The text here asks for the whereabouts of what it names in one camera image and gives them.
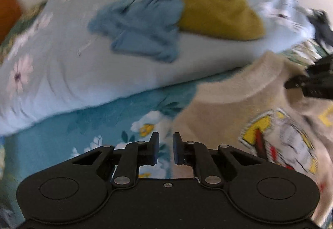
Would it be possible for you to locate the blue garment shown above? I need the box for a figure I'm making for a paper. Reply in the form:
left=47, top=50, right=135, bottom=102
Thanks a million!
left=88, top=0, right=184, bottom=63

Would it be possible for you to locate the light blue floral quilt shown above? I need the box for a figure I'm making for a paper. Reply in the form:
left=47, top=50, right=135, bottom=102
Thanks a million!
left=0, top=0, right=316, bottom=136

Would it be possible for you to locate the teal floral bed sheet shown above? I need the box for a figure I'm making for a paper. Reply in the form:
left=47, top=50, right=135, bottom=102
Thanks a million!
left=0, top=0, right=333, bottom=229

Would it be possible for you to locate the mustard yellow garment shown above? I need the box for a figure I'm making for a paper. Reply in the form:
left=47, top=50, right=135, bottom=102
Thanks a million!
left=175, top=0, right=266, bottom=41

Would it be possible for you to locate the brown wooden furniture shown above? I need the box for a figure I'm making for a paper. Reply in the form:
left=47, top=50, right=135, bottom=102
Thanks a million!
left=0, top=0, right=22, bottom=45

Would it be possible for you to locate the beige printed sweater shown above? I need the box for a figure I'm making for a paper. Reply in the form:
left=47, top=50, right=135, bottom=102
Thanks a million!
left=170, top=51, right=333, bottom=229

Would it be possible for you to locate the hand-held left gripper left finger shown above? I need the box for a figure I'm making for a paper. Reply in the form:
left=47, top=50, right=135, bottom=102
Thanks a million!
left=71, top=132, right=160, bottom=188

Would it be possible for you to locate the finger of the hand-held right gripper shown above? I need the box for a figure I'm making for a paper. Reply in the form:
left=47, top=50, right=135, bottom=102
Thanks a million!
left=284, top=54, right=333, bottom=101

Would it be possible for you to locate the dark patterned cloth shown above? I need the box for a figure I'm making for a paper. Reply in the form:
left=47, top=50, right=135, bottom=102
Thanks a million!
left=307, top=9, right=333, bottom=50

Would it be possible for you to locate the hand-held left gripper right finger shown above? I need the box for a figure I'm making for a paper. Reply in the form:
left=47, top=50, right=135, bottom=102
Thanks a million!
left=173, top=132, right=261, bottom=190

